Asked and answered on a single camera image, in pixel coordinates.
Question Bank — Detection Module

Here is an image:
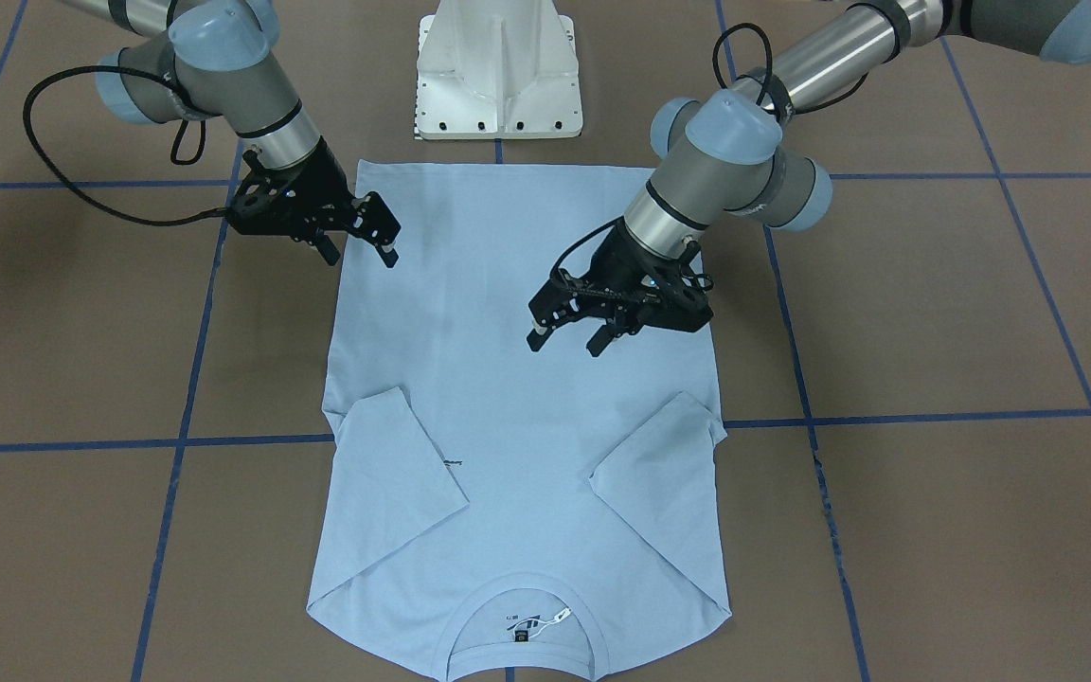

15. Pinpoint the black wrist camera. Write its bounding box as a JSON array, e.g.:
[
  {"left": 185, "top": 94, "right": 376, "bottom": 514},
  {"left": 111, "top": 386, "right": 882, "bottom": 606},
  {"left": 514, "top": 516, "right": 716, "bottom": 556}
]
[
  {"left": 644, "top": 244, "right": 714, "bottom": 332},
  {"left": 224, "top": 148, "right": 302, "bottom": 238}
]

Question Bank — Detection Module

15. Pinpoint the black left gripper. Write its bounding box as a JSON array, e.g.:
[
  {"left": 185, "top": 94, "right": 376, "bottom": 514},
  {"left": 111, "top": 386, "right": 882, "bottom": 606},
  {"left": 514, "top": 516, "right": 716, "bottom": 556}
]
[{"left": 527, "top": 222, "right": 670, "bottom": 358}]

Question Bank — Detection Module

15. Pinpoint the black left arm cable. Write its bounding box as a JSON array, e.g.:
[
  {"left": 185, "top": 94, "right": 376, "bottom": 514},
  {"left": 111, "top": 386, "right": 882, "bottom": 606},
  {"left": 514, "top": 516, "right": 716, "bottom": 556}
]
[{"left": 550, "top": 23, "right": 868, "bottom": 295}]

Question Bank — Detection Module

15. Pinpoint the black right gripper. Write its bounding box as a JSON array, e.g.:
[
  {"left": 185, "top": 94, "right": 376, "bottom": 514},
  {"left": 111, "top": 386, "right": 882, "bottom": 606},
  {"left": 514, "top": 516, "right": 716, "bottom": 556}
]
[{"left": 290, "top": 137, "right": 400, "bottom": 268}]

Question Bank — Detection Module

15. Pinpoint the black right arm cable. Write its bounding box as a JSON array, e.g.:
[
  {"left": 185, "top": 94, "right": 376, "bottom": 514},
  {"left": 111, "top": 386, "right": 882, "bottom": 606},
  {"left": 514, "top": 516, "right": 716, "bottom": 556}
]
[{"left": 23, "top": 64, "right": 229, "bottom": 227}]

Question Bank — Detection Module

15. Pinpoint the light blue t-shirt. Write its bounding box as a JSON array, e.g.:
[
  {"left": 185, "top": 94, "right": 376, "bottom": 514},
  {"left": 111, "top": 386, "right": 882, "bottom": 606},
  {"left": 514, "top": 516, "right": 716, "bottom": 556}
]
[{"left": 305, "top": 161, "right": 731, "bottom": 681}]

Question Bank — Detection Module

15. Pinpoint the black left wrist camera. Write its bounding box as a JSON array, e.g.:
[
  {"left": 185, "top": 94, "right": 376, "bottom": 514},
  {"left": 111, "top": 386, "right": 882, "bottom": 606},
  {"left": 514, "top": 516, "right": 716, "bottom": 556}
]
[{"left": 644, "top": 244, "right": 714, "bottom": 332}]

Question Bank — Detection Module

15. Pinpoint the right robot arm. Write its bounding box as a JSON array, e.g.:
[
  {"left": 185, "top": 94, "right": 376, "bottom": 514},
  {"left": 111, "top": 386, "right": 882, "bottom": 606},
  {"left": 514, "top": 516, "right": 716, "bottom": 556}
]
[{"left": 75, "top": 1, "right": 400, "bottom": 267}]

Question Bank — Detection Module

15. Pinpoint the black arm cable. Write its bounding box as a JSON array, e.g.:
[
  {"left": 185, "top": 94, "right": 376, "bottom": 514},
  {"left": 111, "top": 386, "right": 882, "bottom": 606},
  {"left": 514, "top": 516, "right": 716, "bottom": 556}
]
[
  {"left": 23, "top": 64, "right": 229, "bottom": 227},
  {"left": 550, "top": 23, "right": 868, "bottom": 295}
]

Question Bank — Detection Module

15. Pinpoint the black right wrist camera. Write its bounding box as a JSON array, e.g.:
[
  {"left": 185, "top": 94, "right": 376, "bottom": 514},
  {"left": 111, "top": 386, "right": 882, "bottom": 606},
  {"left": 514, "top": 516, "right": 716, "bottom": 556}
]
[{"left": 224, "top": 148, "right": 302, "bottom": 238}]

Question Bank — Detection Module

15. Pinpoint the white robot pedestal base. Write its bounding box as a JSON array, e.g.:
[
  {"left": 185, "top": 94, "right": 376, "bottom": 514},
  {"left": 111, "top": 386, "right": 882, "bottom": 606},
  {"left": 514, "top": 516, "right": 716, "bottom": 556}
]
[{"left": 413, "top": 1, "right": 584, "bottom": 141}]

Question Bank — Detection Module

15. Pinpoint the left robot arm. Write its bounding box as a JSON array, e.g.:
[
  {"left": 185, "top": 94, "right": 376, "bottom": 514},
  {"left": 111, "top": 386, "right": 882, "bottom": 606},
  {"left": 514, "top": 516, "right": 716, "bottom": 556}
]
[{"left": 527, "top": 1, "right": 1091, "bottom": 355}]

